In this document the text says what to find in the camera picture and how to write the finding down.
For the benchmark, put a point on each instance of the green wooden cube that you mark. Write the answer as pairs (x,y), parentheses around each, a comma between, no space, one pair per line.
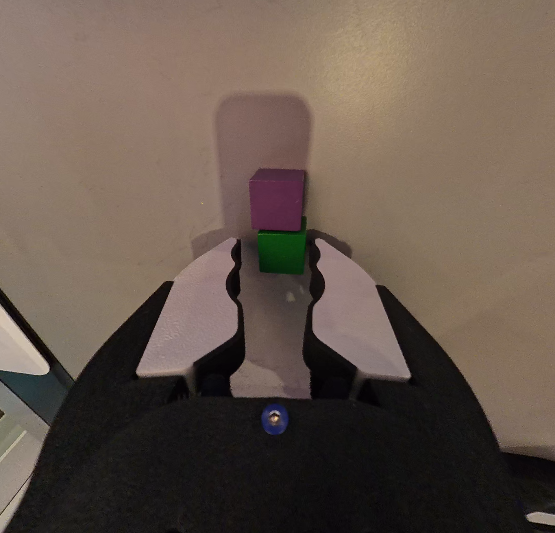
(282,251)

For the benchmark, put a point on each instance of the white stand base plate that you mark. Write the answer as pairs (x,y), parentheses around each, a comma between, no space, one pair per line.
(19,346)

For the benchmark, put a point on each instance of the purple wooden cube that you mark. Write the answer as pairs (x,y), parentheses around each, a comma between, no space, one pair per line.
(275,203)

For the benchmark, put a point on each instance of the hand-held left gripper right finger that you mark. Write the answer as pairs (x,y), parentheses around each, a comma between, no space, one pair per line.
(360,320)

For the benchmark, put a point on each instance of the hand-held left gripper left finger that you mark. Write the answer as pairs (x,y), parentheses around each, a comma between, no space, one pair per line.
(190,320)

